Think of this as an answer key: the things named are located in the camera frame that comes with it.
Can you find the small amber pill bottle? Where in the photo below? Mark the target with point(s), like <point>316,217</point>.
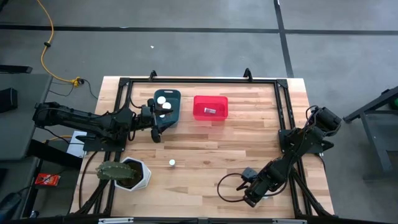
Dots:
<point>166,105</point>

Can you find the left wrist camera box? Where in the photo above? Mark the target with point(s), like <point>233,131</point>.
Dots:
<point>146,110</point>

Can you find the black metal stand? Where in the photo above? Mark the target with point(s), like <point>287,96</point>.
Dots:
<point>373,124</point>

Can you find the green cactus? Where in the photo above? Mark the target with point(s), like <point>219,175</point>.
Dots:
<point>113,171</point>

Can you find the red box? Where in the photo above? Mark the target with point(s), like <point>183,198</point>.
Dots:
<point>47,179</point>

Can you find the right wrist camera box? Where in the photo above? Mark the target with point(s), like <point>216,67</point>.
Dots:
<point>249,173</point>

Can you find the black aluminium rig frame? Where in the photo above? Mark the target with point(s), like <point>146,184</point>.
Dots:
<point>202,81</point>

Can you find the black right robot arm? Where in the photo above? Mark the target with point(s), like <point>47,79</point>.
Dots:
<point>308,133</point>

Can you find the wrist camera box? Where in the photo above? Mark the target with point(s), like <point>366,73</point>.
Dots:
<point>146,110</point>
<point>249,173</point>

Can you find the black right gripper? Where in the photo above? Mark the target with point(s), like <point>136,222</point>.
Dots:
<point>258,186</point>

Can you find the black pouch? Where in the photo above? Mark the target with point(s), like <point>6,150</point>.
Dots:
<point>7,99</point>

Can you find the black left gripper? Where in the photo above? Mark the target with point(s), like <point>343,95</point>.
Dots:
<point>145,122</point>

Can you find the white hexagonal plant pot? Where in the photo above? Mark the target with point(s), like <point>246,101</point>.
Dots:
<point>141,180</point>

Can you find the white round caps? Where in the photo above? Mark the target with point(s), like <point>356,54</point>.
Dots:
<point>161,99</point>

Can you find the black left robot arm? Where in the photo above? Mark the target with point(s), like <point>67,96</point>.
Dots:
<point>77,119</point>

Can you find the teal plastic bin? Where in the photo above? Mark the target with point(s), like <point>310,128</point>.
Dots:
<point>174,102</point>

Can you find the grey side table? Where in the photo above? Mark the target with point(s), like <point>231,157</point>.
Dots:
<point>21,124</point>

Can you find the pink plastic bin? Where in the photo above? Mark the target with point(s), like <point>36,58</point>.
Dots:
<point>211,102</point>

